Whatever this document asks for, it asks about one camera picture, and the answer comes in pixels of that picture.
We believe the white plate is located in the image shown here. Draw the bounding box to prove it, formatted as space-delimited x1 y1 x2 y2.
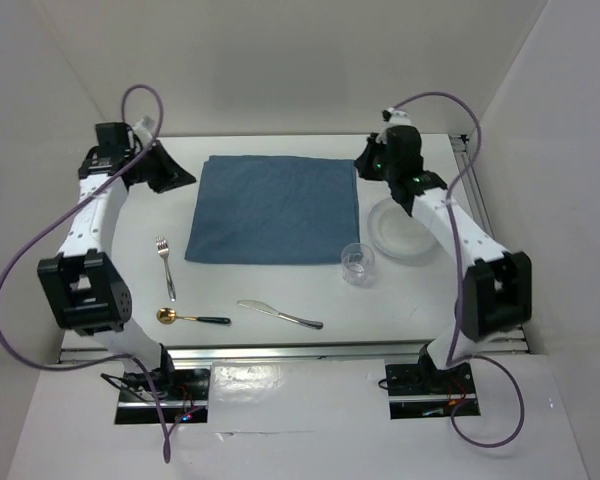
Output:
367 198 438 261

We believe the gold spoon green handle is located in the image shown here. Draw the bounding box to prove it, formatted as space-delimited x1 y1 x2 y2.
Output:
156 308 232 326

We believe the silver fork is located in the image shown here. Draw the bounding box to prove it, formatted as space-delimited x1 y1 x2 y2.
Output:
156 236 177 302

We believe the blue cloth napkin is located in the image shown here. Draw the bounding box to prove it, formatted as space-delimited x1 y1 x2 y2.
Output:
184 155 360 266

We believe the aluminium front rail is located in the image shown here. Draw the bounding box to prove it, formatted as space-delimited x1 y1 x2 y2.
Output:
59 330 530 363

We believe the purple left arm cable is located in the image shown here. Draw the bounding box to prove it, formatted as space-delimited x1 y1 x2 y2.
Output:
0 84 173 464

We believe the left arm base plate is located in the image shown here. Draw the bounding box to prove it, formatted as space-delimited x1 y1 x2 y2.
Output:
101 367 211 425

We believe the aluminium rail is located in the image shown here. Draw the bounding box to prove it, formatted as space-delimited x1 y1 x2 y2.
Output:
449 133 525 346
59 330 530 363

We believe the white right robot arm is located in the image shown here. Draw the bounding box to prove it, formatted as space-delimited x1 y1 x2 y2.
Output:
355 125 532 392

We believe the aluminium right side rail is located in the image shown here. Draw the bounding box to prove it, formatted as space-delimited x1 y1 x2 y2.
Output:
449 133 525 346

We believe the silver butter knife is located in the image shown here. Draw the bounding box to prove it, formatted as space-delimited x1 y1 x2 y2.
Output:
237 300 324 330

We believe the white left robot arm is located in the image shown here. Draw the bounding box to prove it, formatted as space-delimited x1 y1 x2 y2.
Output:
37 142 196 399

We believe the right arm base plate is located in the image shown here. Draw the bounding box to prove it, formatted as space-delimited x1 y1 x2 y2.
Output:
377 363 481 420

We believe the clear plastic cup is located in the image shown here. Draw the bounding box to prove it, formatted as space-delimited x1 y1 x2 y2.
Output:
341 243 375 286

